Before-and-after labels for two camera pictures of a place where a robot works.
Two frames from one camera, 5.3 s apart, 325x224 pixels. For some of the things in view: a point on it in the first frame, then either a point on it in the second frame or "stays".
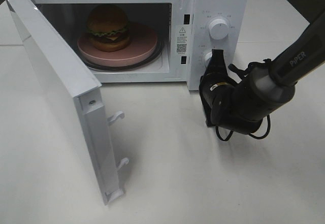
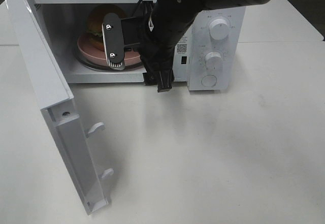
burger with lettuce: [107, 26] stays
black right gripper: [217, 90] → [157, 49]
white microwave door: [75, 89] → [63, 115]
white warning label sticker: [182, 39] stays
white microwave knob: [218, 29] stays
